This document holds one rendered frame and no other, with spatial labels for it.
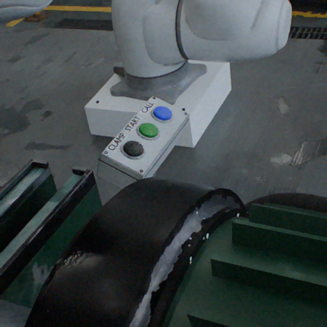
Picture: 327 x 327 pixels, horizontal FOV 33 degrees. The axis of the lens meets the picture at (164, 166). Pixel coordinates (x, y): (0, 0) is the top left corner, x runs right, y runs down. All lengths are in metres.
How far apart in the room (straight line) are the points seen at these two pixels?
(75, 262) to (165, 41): 1.02
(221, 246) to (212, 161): 0.99
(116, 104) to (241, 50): 0.34
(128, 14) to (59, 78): 0.53
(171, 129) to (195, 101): 0.42
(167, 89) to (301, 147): 0.33
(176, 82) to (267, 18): 0.28
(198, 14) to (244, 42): 0.11
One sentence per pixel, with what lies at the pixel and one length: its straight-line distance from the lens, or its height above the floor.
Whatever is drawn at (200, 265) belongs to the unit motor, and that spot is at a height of 1.35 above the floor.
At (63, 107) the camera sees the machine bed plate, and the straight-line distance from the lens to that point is 1.53.
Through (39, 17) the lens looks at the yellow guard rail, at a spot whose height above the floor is 0.03.
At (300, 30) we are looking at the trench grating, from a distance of 3.83.
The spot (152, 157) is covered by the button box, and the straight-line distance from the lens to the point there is 0.80.
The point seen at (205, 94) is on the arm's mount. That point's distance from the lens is 1.30.
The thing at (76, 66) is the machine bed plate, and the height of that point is 0.80.
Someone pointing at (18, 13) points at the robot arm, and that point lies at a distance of 0.52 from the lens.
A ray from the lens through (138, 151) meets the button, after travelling 0.80.
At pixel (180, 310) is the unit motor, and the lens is 0.20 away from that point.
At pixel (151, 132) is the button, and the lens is 0.83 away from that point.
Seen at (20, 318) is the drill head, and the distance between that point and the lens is 0.51.
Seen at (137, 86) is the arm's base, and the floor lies 0.91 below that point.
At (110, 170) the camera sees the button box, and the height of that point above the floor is 1.05.
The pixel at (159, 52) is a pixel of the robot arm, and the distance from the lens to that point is 1.23.
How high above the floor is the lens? 1.51
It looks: 36 degrees down
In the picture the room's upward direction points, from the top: 10 degrees counter-clockwise
